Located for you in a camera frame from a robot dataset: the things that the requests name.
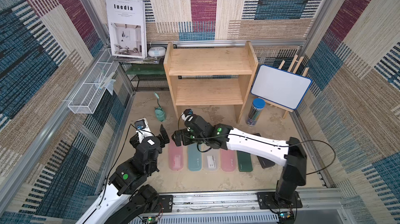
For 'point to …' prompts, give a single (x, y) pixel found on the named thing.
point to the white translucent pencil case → (212, 160)
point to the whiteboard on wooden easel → (283, 89)
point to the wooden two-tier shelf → (210, 76)
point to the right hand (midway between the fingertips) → (178, 135)
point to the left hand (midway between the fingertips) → (153, 128)
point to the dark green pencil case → (245, 161)
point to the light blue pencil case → (194, 158)
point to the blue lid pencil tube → (255, 111)
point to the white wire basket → (85, 100)
